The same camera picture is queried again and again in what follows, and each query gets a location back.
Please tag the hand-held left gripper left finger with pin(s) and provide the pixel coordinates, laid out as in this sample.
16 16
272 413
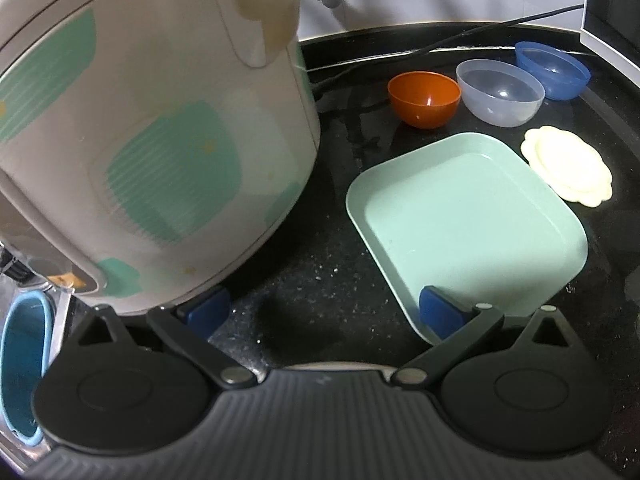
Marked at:
206 311

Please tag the blue plastic bowl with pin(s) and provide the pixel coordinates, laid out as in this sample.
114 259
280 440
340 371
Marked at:
555 71

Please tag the blue plastic container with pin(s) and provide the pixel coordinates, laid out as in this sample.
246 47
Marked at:
25 360

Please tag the white-edged dark appliance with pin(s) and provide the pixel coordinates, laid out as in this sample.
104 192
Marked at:
612 15

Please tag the cream flower-shaped plate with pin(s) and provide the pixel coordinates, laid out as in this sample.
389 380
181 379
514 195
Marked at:
567 166

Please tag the green square plate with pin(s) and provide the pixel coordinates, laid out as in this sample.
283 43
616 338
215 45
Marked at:
465 220

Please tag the orange plastic bowl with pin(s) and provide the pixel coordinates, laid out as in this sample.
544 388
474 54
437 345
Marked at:
424 100

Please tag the clear plastic bowl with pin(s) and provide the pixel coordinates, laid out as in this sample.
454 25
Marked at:
500 94

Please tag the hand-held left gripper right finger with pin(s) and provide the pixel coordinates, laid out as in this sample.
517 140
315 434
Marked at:
440 312

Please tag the white green-patterned rice cooker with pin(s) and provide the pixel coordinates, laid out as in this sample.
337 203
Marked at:
145 135

